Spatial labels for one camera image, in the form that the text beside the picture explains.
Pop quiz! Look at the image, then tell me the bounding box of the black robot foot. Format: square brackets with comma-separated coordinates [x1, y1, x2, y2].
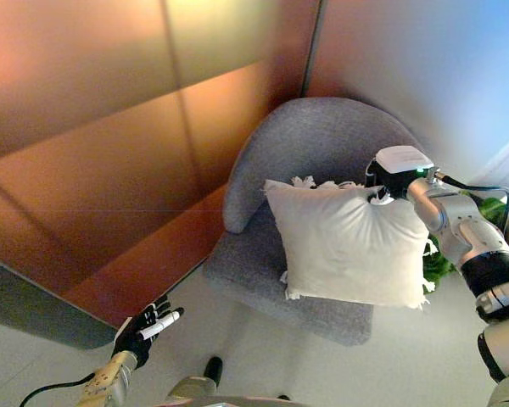
[204, 356, 224, 385]

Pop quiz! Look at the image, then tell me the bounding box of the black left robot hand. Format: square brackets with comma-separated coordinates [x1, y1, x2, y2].
[111, 293, 185, 371]

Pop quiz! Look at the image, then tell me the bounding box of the green leafy potted plant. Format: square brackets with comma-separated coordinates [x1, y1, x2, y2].
[421, 195, 508, 293]

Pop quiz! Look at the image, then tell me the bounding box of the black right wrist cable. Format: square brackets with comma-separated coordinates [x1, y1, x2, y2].
[433, 168, 509, 232]

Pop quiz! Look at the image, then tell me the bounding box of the grey fabric tub armchair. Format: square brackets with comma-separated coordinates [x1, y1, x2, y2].
[202, 97, 428, 348]

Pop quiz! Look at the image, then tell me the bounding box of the white fringed pillow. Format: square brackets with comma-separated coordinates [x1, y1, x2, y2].
[261, 175, 440, 312]

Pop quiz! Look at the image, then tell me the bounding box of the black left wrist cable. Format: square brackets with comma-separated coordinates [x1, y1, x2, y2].
[18, 371, 98, 407]

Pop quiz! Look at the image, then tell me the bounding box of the silver robot leg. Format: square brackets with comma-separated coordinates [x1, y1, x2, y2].
[160, 375, 218, 407]

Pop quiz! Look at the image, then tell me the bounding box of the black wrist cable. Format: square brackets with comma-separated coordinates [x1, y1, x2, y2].
[18, 371, 98, 407]
[433, 168, 509, 232]

